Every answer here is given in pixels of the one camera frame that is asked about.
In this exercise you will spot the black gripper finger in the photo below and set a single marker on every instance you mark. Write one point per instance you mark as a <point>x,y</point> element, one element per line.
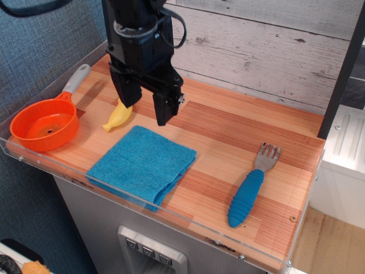
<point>128,90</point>
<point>166,106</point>

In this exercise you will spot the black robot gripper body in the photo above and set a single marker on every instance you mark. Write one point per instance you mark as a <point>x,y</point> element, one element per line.
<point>145,51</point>

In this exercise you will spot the yellow toy banana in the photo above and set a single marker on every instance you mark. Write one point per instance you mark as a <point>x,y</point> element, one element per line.
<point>119,115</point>

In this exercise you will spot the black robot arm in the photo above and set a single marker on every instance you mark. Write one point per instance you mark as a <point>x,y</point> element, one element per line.
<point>134,13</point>

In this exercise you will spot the folded blue cloth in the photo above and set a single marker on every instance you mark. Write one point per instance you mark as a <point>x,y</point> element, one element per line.
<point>143,167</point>

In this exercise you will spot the clear acrylic table guard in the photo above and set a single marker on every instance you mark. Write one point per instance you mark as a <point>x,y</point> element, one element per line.
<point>226,129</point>

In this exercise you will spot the grey toy fridge cabinet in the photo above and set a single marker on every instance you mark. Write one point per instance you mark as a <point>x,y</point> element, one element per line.
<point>98,218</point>

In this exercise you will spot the silver dispenser panel with buttons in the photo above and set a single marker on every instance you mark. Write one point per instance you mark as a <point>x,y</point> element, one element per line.
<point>143,254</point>

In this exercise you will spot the white cabinet at right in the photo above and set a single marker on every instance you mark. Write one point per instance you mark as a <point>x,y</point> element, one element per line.
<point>338,190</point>

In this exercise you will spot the orange pot with grey handle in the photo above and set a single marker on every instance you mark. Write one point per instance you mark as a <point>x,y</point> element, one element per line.
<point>50,123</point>

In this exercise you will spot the fork with blue handle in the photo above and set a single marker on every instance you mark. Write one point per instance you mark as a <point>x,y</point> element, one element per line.
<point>243,201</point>

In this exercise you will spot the dark grey right post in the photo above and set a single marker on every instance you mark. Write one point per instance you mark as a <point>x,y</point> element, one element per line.
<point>345,72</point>

